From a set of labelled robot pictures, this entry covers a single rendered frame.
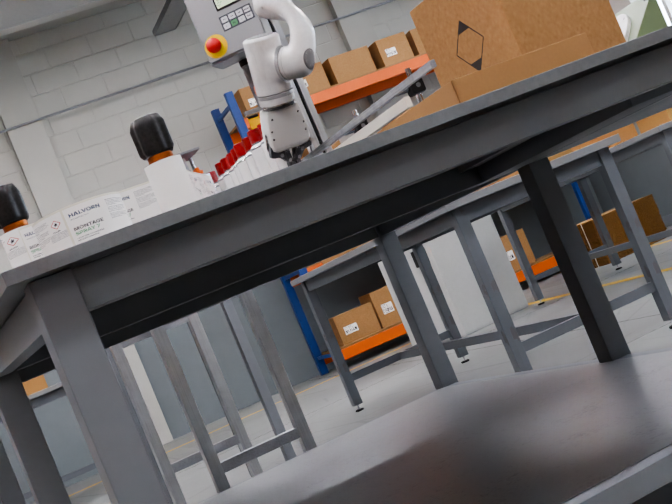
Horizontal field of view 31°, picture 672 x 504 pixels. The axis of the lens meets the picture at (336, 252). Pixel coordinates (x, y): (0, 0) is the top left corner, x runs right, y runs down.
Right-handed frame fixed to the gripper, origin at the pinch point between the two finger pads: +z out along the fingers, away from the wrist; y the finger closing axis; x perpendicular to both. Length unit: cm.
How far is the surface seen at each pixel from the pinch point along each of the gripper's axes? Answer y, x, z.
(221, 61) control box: -1.6, -32.7, -24.7
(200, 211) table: 58, 104, -24
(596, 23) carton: -40, 67, -22
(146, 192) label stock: 29.0, -25.0, -1.2
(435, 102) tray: 13, 93, -24
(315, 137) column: -13.7, -15.5, -1.9
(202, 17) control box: -1, -36, -36
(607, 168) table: -174, -116, 70
